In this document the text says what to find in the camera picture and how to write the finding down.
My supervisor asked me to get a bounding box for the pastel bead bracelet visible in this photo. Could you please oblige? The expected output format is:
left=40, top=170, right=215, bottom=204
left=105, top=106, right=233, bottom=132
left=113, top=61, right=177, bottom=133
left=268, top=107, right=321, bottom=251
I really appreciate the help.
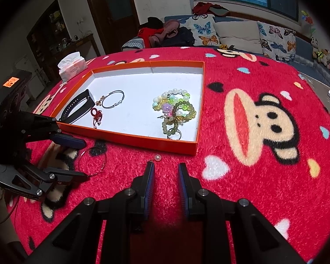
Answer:
left=153, top=88, right=191, bottom=111

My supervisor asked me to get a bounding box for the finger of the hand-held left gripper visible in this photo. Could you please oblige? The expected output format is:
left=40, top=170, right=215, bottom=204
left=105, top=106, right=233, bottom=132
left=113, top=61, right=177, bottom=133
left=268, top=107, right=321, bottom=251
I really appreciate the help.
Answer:
left=0, top=161, right=90, bottom=202
left=22, top=112, right=87, bottom=149

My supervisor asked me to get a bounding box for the red knot charm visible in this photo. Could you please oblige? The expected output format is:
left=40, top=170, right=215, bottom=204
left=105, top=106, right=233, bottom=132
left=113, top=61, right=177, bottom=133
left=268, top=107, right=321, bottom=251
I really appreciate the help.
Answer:
left=90, top=107, right=104, bottom=128

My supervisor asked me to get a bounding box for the colourful plastic flower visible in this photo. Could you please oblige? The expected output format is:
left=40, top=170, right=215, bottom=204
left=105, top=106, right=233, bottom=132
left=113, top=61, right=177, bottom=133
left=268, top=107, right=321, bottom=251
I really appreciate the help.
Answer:
left=301, top=10, right=315, bottom=37

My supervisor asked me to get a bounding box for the red garment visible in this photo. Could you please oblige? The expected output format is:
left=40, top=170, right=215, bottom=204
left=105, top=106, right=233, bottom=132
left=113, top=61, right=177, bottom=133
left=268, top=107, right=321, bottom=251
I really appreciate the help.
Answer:
left=192, top=2, right=231, bottom=17

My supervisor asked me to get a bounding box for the pile of clothes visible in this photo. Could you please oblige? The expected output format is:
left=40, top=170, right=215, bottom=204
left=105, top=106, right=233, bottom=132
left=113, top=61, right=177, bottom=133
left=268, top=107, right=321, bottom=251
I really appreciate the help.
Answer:
left=137, top=17, right=196, bottom=48

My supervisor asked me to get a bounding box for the thin silver bangle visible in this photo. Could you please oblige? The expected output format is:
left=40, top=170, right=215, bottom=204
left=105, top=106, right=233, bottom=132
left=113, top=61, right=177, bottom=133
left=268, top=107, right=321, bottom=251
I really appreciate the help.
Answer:
left=77, top=147, right=107, bottom=177

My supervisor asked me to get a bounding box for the black fitness band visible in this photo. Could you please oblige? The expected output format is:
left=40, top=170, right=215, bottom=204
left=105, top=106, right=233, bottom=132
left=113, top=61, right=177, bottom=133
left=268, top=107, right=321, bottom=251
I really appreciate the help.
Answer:
left=58, top=89, right=94, bottom=124

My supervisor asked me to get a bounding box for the thin black cord bracelet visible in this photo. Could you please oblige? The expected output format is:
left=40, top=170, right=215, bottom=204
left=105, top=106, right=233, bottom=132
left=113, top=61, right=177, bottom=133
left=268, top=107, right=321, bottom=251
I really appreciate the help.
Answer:
left=102, top=90, right=125, bottom=109

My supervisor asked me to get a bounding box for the dark display cabinet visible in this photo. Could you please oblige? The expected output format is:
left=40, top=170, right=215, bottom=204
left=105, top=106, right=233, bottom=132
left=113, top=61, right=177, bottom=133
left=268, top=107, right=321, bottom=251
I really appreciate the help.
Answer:
left=26, top=0, right=72, bottom=69

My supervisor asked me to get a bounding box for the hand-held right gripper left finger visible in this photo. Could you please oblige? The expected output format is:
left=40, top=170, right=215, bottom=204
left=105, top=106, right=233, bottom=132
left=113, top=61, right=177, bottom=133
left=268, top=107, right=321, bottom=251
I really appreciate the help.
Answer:
left=25, top=161, right=156, bottom=264

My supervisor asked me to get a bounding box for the wooden side table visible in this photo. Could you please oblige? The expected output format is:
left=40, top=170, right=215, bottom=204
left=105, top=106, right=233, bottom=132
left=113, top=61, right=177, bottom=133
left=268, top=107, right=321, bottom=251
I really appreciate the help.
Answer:
left=67, top=33, right=101, bottom=59

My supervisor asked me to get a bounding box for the orange tray box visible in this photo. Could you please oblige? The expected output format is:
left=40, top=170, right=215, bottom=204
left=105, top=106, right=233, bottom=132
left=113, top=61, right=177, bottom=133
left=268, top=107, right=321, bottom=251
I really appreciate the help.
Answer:
left=50, top=60, right=205, bottom=155

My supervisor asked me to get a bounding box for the green translucent bead bracelet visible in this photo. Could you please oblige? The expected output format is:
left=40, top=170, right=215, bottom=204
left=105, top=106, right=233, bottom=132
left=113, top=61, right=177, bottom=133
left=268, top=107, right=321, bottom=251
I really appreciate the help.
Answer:
left=172, top=99, right=197, bottom=123

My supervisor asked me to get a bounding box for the red monkey printed blanket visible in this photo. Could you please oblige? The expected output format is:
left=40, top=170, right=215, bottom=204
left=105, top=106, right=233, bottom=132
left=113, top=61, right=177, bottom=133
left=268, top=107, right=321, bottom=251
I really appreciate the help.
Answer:
left=5, top=45, right=330, bottom=264

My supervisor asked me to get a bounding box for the silver ring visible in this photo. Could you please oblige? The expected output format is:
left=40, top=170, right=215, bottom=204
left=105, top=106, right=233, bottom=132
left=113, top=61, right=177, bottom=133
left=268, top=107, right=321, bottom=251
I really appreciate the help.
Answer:
left=167, top=128, right=182, bottom=141

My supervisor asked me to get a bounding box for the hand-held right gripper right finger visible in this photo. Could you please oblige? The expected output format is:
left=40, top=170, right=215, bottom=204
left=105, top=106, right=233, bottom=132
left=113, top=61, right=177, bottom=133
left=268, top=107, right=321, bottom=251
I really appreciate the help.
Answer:
left=178, top=162, right=306, bottom=264

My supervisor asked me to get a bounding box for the brown plush bear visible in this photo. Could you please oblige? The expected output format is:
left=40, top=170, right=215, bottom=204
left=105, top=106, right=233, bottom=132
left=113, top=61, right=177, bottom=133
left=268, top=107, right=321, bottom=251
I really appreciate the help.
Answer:
left=312, top=48, right=330, bottom=65

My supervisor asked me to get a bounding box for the plain white pillow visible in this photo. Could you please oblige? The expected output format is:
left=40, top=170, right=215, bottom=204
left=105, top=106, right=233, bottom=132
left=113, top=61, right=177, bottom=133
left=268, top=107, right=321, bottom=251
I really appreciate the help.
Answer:
left=213, top=20, right=264, bottom=55

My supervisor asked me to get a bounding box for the pink tissue box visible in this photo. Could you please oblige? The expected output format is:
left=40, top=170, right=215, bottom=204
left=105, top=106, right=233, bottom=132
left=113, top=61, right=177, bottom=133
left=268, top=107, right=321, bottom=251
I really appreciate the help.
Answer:
left=58, top=52, right=88, bottom=82

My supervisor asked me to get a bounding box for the dark wooden door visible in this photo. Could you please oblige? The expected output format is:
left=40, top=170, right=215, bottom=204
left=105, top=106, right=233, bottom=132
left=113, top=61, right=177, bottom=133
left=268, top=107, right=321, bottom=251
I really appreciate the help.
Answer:
left=81, top=0, right=141, bottom=55

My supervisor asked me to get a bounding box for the butterfly print pillow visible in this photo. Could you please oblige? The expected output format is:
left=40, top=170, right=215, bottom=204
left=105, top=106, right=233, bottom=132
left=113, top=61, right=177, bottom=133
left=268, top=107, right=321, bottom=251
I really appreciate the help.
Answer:
left=257, top=21, right=297, bottom=62
left=185, top=14, right=220, bottom=47

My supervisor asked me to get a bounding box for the white refrigerator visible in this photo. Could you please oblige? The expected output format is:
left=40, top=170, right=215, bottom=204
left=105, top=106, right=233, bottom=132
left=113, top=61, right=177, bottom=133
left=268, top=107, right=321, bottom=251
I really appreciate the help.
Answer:
left=15, top=55, right=51, bottom=101

